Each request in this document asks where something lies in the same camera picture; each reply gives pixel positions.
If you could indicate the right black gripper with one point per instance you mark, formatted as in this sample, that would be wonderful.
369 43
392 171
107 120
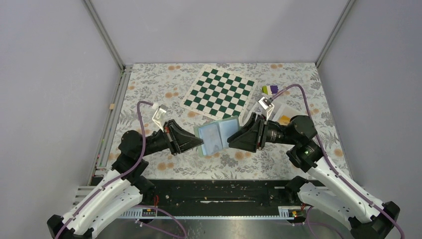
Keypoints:
253 135

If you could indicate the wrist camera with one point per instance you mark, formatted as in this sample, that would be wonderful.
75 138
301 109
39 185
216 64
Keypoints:
158 116
267 105

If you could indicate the green leather card holder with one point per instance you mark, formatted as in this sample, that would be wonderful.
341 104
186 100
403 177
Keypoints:
227 127

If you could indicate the green white chessboard mat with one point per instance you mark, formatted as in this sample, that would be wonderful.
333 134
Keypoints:
219 94

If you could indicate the white patterned credit card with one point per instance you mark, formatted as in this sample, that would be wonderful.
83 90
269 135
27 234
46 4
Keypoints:
211 138

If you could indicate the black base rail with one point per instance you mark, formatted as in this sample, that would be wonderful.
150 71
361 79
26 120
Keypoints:
214 198

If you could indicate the green purple toy block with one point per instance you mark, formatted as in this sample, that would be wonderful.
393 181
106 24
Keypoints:
270 89

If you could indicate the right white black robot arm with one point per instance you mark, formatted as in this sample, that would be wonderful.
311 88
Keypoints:
366 216

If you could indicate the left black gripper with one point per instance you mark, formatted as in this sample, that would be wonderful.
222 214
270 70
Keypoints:
193 140

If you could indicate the clear plastic compartment tray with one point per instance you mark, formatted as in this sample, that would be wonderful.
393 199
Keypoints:
281 109

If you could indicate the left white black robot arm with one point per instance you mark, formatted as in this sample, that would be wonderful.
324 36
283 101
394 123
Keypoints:
123 186

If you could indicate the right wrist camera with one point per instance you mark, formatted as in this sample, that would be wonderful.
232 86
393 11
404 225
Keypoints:
267 105

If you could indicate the orange credit card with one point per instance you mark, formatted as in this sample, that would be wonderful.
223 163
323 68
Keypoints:
284 120

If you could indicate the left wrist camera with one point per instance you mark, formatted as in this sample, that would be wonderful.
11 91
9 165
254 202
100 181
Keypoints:
158 116

